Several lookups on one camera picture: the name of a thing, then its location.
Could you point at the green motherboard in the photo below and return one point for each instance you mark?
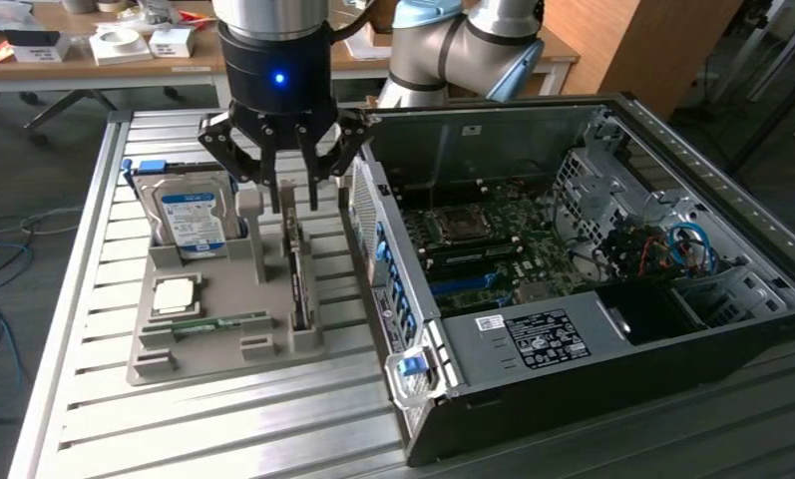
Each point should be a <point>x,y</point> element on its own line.
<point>557,269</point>

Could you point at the silver CPU chip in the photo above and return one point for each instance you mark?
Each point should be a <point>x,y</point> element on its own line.
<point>177,297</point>

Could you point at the brown cardboard box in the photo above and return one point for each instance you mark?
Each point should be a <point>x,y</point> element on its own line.
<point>377,35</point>

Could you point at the orange packet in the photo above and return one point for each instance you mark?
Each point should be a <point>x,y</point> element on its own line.
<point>198,21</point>

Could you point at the wooden desk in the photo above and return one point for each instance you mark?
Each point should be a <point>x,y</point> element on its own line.
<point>52,70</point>

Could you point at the wooden cabinet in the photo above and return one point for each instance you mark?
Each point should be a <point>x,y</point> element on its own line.
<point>637,50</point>

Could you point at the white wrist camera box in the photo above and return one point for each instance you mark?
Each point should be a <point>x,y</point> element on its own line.
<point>334,135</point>

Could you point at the beige tape roll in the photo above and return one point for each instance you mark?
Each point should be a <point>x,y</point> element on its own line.
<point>113,5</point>

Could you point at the hard disk with blue rails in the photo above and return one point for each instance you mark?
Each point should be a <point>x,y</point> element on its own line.
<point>185,214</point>

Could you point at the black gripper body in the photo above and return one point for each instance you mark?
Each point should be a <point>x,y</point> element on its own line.
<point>277,65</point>

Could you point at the grey cup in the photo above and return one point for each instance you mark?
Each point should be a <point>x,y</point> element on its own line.
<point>80,6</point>

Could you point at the grey power supply unit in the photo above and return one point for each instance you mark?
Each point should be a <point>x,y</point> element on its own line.
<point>477,349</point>

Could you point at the blue expansion slot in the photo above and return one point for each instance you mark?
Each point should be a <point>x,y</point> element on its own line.
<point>464,288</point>

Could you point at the black NVIDIA graphics card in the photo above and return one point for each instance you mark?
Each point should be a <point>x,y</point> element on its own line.
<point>297,279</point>

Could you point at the black and white box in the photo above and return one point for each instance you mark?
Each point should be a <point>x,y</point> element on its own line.
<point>38,52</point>

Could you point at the clear plastic bag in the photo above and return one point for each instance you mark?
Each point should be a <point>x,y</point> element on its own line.
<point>1,15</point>

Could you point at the metal CPU socket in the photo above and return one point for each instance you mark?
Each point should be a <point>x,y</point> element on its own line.
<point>457,224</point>

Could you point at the white box with tape roll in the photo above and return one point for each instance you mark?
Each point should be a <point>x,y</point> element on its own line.
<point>121,50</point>

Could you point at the grey parts rack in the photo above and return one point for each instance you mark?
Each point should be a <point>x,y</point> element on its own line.
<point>238,294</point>

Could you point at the perforated metal disk bay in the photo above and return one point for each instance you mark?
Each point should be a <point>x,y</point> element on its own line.
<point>590,189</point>

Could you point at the blue case latch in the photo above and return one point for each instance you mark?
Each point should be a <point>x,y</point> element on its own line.
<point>412,365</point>

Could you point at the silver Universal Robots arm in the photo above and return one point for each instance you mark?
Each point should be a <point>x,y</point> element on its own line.
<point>270,15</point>

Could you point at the installed green RAM stick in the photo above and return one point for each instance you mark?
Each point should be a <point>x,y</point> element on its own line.
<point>477,257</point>

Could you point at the small white box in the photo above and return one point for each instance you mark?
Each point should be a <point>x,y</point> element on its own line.
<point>172,45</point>

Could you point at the white paper stack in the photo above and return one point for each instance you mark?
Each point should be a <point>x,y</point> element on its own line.
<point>368,50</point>

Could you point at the black open PC case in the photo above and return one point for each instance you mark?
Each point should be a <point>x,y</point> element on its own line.
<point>570,399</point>

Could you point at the silver chipset heatsink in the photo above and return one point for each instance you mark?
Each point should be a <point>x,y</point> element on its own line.
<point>535,292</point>

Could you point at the silver disk bay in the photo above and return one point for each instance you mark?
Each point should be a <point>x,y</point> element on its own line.
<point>723,299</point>

